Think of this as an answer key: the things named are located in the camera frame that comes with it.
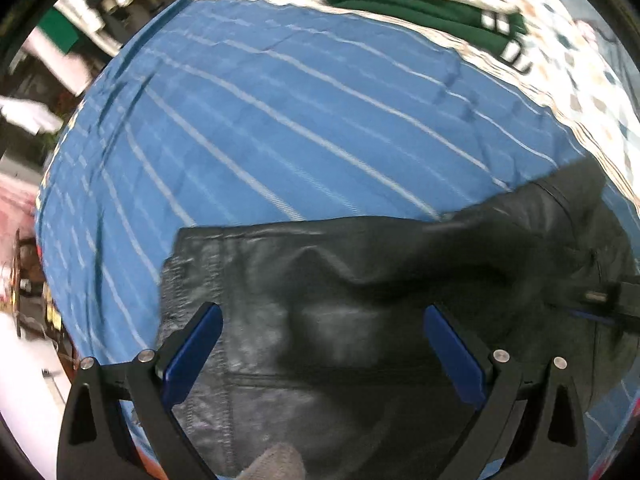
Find green folded garment white stripes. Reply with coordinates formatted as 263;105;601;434
324;0;532;74

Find pink fabric cover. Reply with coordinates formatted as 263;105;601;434
0;174;38;237

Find grey gloved hand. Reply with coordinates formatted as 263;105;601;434
236;443;306;480

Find white cloth on shelf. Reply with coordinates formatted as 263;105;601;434
0;96;63;136

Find black leather jacket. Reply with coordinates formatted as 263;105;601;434
160;158;639;479

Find blue striped bed cover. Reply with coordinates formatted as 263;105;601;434
34;0;640;480

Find plaid checked bed sheet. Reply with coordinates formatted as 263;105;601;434
246;0;639;204

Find wooden bedside clutter stand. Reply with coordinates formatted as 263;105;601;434
9;230;78;370

